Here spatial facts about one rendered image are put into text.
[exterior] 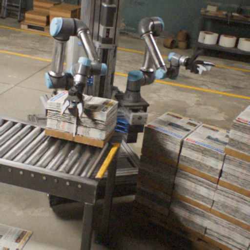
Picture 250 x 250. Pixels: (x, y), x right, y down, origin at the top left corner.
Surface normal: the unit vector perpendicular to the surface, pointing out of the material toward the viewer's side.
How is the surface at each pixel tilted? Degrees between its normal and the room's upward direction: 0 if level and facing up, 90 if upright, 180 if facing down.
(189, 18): 90
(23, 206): 0
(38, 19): 89
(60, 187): 90
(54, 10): 89
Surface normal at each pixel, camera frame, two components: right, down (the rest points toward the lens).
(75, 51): 0.35, 0.44
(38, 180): -0.22, 0.38
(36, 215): 0.12, -0.90
